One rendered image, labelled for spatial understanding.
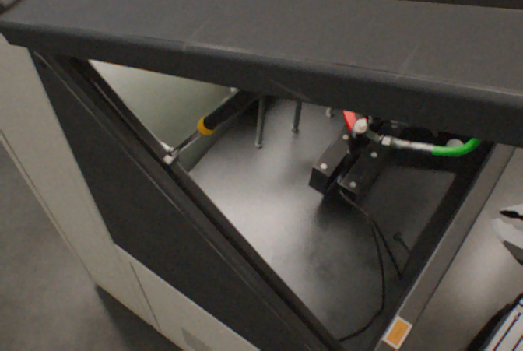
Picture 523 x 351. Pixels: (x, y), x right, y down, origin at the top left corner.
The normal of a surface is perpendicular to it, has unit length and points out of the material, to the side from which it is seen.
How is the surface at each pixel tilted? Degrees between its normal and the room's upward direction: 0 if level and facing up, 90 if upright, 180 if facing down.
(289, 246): 0
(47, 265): 0
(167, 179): 43
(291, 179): 0
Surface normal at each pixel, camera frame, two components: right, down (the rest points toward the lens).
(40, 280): 0.04, -0.48
